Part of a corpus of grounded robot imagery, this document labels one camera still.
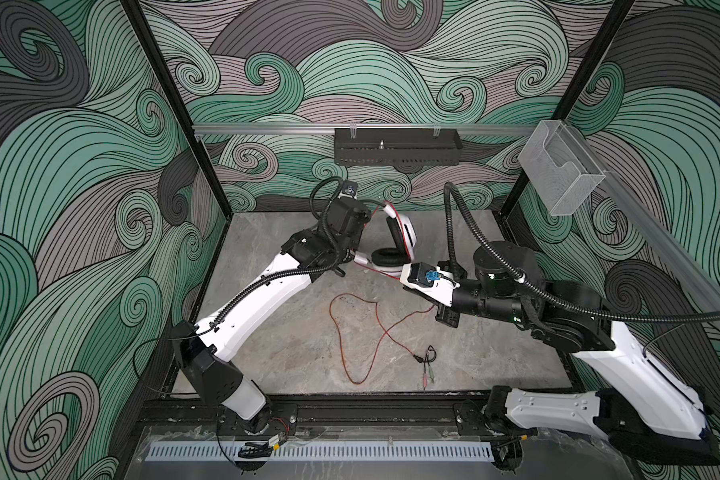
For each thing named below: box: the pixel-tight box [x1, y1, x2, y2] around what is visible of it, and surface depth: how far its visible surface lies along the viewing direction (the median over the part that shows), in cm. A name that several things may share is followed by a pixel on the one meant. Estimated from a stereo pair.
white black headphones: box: [354, 204, 417, 276], surface depth 69 cm
